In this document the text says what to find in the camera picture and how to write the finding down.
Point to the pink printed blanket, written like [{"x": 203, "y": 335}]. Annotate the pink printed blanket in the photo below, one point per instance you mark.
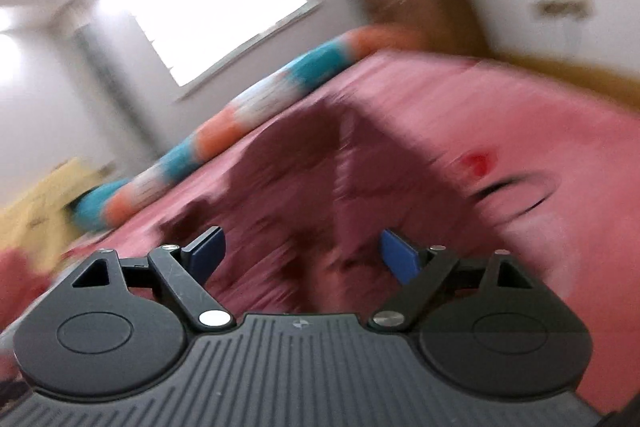
[{"x": 525, "y": 132}]

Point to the yellow printed cloth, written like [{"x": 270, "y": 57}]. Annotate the yellow printed cloth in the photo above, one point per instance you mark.
[{"x": 40, "y": 202}]

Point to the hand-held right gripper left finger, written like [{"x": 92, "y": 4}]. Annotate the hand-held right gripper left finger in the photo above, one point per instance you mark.
[{"x": 207, "y": 252}]

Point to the grey checked curtain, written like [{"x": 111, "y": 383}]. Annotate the grey checked curtain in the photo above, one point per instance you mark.
[{"x": 105, "y": 77}]

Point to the long striped bolster pillow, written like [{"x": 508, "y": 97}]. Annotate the long striped bolster pillow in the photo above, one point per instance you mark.
[{"x": 310, "y": 67}]

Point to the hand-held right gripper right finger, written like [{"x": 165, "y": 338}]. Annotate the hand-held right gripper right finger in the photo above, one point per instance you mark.
[{"x": 397, "y": 257}]

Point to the wall socket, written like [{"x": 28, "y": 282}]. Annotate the wall socket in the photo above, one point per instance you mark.
[{"x": 565, "y": 7}]

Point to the maroon puffer jacket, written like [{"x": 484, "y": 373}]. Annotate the maroon puffer jacket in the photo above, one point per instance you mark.
[{"x": 300, "y": 207}]

